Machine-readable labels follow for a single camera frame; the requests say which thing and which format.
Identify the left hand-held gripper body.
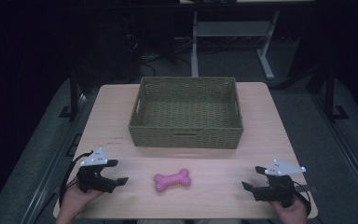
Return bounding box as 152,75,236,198
76,147,117,194

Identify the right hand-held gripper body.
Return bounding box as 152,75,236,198
253,159,307,209

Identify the person's right hand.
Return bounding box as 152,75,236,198
268,196,309,224

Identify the person's left hand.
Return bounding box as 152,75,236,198
56,176,104,224

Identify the pink bone-shaped rubber toy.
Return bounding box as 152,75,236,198
153,168,192,193

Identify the green woven basket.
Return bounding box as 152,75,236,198
128,76,245,150

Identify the black metal stand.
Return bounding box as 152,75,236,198
59,70,79,119
324,67,351,122

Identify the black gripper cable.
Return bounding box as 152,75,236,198
292,180,313,217
59,150,94,208

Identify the tangle of floor cables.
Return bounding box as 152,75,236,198
123,31,194,77

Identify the white metal desk frame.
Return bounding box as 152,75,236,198
190,8,282,80

